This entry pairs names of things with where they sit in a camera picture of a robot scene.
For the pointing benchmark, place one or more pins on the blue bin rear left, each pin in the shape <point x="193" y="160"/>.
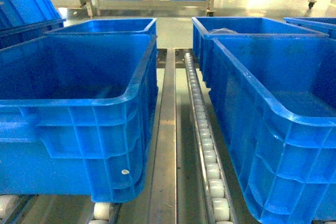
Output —
<point x="101" y="26"/>

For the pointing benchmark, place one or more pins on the blue bin rear right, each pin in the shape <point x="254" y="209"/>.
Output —
<point x="207" y="28"/>

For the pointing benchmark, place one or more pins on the blue bin front left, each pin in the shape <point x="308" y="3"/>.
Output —
<point x="77" y="114"/>

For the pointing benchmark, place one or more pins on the blue bin front right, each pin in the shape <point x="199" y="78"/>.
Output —
<point x="274" y="100"/>

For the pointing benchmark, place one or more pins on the white roller track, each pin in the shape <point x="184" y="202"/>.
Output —
<point x="218" y="202"/>

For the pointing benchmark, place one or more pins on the steel centre rail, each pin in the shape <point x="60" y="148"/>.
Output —
<point x="163" y="190"/>

